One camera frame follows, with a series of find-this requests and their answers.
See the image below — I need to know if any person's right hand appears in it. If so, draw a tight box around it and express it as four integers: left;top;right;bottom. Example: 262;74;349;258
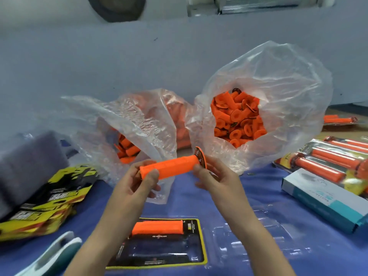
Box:
192;155;258;229

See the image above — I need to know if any person's left hand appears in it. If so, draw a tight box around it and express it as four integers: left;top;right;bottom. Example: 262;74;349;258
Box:
105;159;162;235

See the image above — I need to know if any yellow black backing card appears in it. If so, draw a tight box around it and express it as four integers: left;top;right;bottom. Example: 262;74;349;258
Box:
106;217;209;269

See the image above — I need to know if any teal hand stapler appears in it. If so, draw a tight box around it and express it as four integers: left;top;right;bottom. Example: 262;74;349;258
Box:
14;231;83;276

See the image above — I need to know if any stack of clear blister shells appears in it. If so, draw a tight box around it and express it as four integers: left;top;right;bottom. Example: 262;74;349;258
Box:
0;132;70;221

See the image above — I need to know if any stack of yellow black cards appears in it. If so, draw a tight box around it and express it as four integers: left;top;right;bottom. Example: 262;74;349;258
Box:
0;165;99;242

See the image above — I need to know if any teal white cardboard box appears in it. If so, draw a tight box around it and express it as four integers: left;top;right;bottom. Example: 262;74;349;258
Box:
282;168;368;233

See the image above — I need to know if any large clear plastic bag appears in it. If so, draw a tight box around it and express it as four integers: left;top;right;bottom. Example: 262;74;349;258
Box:
187;41;333;175

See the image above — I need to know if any grey framed window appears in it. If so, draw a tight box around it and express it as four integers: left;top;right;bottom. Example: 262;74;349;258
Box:
187;0;337;16

